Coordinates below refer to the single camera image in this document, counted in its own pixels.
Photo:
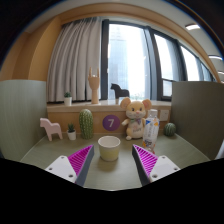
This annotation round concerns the pink wooden horse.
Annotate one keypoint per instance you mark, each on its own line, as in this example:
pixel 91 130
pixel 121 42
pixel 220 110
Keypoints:
pixel 51 128

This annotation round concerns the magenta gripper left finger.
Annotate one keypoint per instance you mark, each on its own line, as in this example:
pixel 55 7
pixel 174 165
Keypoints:
pixel 73 168

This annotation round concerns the right green partition panel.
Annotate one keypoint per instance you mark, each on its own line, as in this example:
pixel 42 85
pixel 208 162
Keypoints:
pixel 197 110

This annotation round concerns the wooden hand model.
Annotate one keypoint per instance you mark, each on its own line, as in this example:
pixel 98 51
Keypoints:
pixel 94 82

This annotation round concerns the potted plant on sill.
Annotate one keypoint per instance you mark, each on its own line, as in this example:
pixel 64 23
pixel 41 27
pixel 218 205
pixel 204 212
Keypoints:
pixel 67 99

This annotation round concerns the left green partition panel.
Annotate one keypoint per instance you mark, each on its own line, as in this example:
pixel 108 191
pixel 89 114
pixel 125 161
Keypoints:
pixel 22 105

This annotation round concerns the black horse figurine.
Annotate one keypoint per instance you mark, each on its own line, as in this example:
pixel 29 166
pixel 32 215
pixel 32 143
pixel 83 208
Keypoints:
pixel 119 92

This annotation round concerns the purple number seven disc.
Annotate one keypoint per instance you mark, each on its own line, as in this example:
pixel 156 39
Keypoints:
pixel 111 123

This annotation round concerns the grey curtain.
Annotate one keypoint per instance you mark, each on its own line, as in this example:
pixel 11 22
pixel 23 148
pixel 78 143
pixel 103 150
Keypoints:
pixel 77 49

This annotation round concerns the plush mouse toy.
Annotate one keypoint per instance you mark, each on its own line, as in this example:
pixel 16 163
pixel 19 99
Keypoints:
pixel 135 121

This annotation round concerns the small potted plant on table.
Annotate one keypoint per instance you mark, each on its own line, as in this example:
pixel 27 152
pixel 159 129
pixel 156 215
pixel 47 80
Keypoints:
pixel 71 131

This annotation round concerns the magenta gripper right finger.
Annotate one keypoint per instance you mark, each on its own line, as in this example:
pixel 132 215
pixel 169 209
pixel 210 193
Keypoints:
pixel 151 167

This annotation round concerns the clear plastic water bottle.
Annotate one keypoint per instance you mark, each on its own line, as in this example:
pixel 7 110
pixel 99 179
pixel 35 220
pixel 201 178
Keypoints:
pixel 151 130

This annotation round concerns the small round green cactus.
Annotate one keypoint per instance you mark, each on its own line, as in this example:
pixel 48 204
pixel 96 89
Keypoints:
pixel 169 129

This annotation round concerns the pale yellow cup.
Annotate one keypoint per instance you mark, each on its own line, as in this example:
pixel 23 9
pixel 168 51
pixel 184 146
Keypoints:
pixel 109 148

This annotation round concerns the tall green ceramic cactus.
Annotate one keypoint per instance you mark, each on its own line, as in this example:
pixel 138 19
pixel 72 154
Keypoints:
pixel 86 123

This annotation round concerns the green partition panel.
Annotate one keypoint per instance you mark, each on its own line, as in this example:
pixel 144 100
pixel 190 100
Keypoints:
pixel 197 110
pixel 22 105

